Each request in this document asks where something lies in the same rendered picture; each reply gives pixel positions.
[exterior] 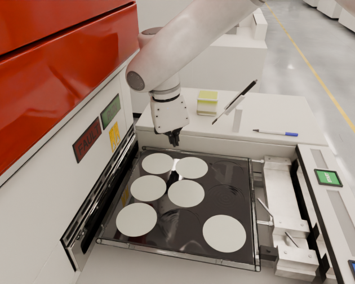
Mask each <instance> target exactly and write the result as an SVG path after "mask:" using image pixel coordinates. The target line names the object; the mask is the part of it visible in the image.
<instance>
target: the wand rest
mask: <svg viewBox="0 0 355 284"><path fill-rule="evenodd" d="M241 92H242V91H240V92H239V93H238V94H237V95H236V96H235V97H234V98H233V99H232V100H231V101H230V102H229V103H228V104H227V105H226V106H225V107H224V110H225V112H224V114H226V115H227V116H228V115H229V113H230V112H231V111H232V110H233V109H234V108H236V109H235V114H234V121H233V132H239V127H240V123H241V116H242V105H238V104H239V103H240V102H241V101H242V100H243V99H244V98H245V95H244V96H243V95H241V96H240V97H239V98H238V99H237V100H236V101H235V102H234V103H233V104H232V105H231V106H230V107H229V108H228V109H227V110H226V108H227V107H228V106H229V104H230V103H231V102H232V101H233V100H234V99H235V98H236V97H237V96H238V95H239V94H240V93H241Z"/></svg>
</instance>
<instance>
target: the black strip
mask: <svg viewBox="0 0 355 284"><path fill-rule="evenodd" d="M295 150H296V154H297V156H298V159H299V163H300V166H301V169H302V172H303V175H304V179H305V182H306V185H307V188H308V191H309V195H310V198H311V200H312V203H313V207H314V210H315V213H316V216H317V220H318V223H319V226H320V229H321V232H322V235H323V239H324V242H325V245H326V248H327V252H328V254H329V257H330V260H331V264H332V267H333V270H334V273H335V277H336V280H337V282H338V284H345V283H344V280H343V277H342V275H341V271H340V268H339V265H338V262H337V259H336V256H335V254H334V251H333V248H332V245H331V242H330V239H329V235H328V233H327V230H326V227H325V224H324V221H323V218H322V215H321V212H320V209H319V207H318V203H317V200H316V197H315V195H314V191H313V188H312V185H311V183H310V180H309V176H308V173H307V170H306V168H305V165H304V162H303V159H302V156H301V153H300V150H299V147H298V144H297V145H296V148H295Z"/></svg>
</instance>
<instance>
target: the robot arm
mask: <svg viewBox="0 0 355 284"><path fill-rule="evenodd" d="M266 1H268V0H193V1H192V2H191V3H190V4H189V5H188V6H187V7H186V8H185V9H183V10H182V12H180V13H179V14H178V15H176V16H175V17H174V18H173V19H172V20H171V21H170V22H168V23H167V24H166V25H165V26H164V27H155V28H150V29H146V30H144V31H142V32H140V33H139V34H138V35H137V40H138V43H139V47H140V51H139V52H138V53H137V54H136V55H135V57H134V58H133V59H132V60H131V61H130V63H129V64H128V66H127V68H126V72H125V79H126V82H127V84H128V86H129V87H130V88H131V89H132V90H134V91H136V92H140V93H143V92H148V94H149V96H151V97H150V109H151V115H152V121H153V125H154V133H155V134H156V135H157V134H164V135H167V136H168V139H169V142H170V144H172V145H173V146H174V147H176V146H179V143H178V142H179V141H180V140H179V134H180V131H181V129H182V128H183V127H184V126H186V125H188V124H189V122H190V119H189V113H188V108H187V104H186V101H185V97H184V94H183V92H182V91H181V85H180V77H179V70H180V69H182V68H183V67H185V66H186V65H187V64H188V63H189V62H191V61H192V60H193V59H194V58H195V57H197V56H198V55H199V54H200V53H201V52H202V51H204V50H205V49H206V48H208V46H209V45H211V44H212V43H213V42H215V41H216V40H217V39H218V38H220V37H221V36H222V35H223V34H225V33H226V32H227V31H229V30H230V29H232V28H233V27H234V26H236V25H237V24H238V23H240V22H241V21H242V20H243V19H245V18H246V17H248V15H250V14H251V13H253V12H254V11H255V10H256V9H258V8H259V7H260V6H261V5H263V4H264V3H265V2H266ZM335 1H336V2H337V3H338V4H339V5H341V6H342V8H344V9H345V10H346V11H348V12H349V13H350V14H351V15H352V16H354V17H355V0H335ZM171 130H173V131H172V132H171Z"/></svg>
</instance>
